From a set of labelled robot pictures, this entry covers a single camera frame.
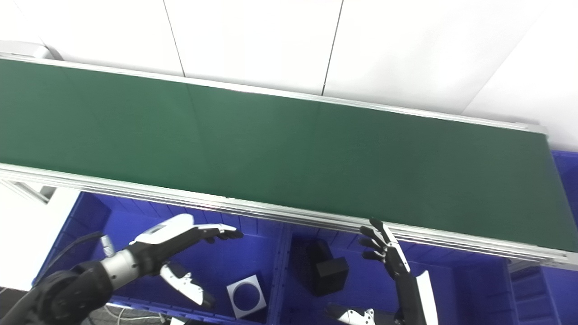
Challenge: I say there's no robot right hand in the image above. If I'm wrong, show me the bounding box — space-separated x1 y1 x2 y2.
325 218 438 325

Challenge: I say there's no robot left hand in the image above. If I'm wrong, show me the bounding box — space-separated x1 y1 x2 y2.
129 214 244 309

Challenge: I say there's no white square part round hole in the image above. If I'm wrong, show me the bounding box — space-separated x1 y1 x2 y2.
226 274 267 320

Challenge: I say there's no blue plastic bin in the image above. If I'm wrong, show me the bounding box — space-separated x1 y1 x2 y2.
275 223 517 325
508 151 578 325
32 192 289 325

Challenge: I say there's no black cube part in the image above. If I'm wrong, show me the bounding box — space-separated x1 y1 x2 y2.
315 257 349 297

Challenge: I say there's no green conveyor belt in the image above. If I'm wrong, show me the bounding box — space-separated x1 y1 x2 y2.
0 59 578 253
0 53 578 271

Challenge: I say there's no black tall block part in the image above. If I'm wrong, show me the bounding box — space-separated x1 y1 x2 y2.
307 239 335 292

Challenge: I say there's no aluminium conveyor leg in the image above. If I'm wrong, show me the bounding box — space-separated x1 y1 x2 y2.
0 181 57 204

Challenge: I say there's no grey conveyor end housing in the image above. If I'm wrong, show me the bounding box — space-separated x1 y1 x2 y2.
0 41 61 60

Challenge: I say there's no white floor cable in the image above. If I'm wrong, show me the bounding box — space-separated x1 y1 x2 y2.
106 305 168 325

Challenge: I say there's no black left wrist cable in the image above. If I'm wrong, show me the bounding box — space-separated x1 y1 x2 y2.
34 231 116 289

